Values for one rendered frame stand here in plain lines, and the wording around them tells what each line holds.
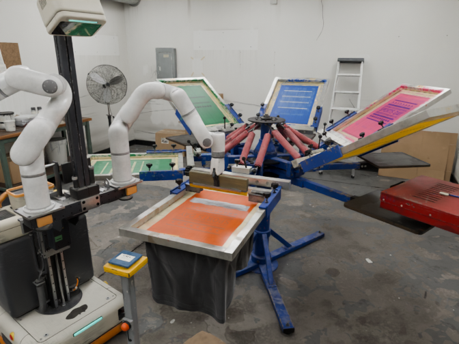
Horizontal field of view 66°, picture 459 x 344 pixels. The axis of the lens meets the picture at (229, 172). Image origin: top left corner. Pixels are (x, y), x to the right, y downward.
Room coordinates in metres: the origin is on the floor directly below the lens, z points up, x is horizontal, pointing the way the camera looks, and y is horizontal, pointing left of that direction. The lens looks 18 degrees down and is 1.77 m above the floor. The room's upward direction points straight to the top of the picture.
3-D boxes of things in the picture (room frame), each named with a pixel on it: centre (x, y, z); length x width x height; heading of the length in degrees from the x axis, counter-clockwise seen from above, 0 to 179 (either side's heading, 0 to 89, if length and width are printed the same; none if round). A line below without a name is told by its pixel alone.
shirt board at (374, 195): (2.21, -0.70, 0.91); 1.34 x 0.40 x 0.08; 38
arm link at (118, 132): (1.77, 0.57, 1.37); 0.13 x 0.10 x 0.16; 13
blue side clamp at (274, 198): (1.88, -0.24, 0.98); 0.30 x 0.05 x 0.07; 158
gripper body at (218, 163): (1.88, 0.06, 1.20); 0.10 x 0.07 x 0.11; 158
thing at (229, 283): (1.63, -0.06, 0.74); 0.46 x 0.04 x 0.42; 158
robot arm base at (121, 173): (1.77, 0.58, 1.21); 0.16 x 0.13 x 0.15; 53
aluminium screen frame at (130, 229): (1.76, 0.11, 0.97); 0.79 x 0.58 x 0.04; 158
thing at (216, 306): (1.49, 0.22, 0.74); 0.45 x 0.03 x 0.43; 68
